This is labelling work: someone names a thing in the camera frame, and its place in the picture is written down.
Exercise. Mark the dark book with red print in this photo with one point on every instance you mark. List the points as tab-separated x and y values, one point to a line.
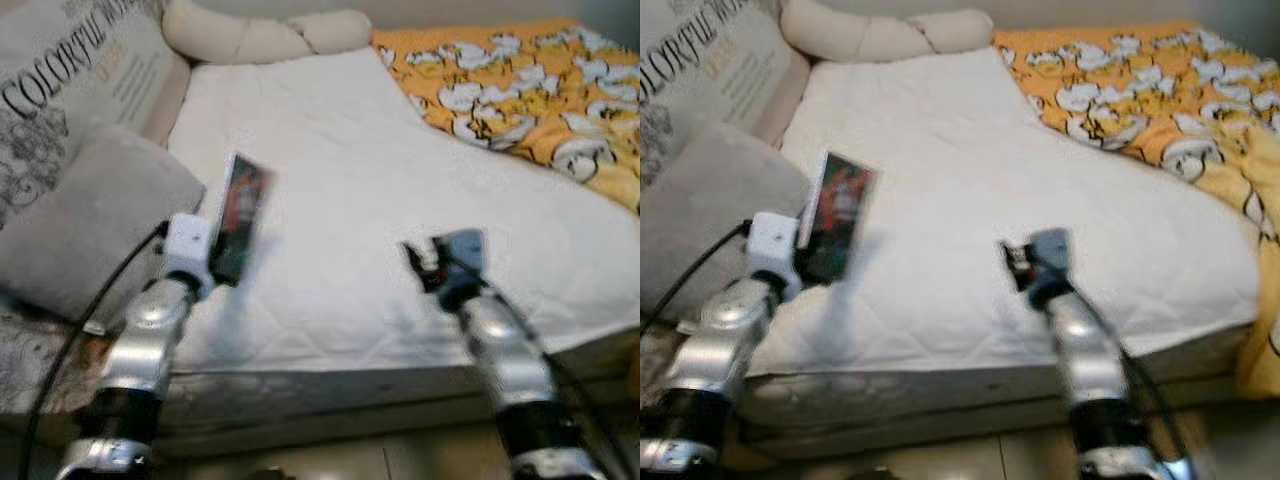
242	205
840	205

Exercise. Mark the grey pillow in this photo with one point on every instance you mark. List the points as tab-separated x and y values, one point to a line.
90	220
700	210

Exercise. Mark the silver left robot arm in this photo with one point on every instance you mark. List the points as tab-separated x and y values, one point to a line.
710	350
140	350

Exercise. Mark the white quilted mattress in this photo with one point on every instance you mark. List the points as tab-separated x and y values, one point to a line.
380	180
960	170

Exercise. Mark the grey bed base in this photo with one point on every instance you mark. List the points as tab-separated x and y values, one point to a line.
330	400
920	405

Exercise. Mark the yellow cartoon egg blanket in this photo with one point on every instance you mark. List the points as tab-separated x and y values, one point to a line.
1150	90
520	90

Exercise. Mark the beige knotted bolster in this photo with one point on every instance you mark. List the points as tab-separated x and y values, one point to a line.
250	35
870	32

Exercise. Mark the printed grey lettered cushion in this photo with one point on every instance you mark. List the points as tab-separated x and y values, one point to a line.
700	60
70	70

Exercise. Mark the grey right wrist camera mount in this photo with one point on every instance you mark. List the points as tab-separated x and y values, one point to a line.
1050	255
462	255

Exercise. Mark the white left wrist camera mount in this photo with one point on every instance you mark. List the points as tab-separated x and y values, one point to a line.
775	245
187	245

